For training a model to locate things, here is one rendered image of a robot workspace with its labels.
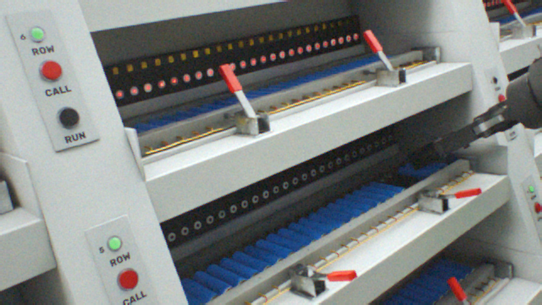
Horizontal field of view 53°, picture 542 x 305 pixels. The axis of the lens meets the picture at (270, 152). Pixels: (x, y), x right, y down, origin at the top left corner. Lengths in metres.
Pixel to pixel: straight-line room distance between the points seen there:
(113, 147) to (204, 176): 0.10
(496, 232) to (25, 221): 0.77
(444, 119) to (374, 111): 0.28
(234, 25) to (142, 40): 0.16
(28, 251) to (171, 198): 0.14
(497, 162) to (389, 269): 0.33
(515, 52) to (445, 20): 0.18
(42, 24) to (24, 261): 0.20
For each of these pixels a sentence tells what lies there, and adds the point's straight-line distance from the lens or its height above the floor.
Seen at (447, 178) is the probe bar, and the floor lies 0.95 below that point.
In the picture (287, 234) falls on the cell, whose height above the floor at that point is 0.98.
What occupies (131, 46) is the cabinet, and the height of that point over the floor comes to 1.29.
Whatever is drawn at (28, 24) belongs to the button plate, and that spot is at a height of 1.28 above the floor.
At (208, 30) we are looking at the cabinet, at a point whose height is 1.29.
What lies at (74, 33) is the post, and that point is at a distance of 0.53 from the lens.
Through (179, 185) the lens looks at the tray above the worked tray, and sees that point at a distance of 0.54.
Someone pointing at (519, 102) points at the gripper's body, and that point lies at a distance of 0.79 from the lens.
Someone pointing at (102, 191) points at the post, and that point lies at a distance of 0.50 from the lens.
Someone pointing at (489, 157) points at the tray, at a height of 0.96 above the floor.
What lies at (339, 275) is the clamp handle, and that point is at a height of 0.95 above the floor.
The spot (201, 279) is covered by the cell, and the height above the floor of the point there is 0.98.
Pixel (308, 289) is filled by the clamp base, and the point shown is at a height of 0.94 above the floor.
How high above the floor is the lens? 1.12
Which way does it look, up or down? 2 degrees down
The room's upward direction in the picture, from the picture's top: 19 degrees counter-clockwise
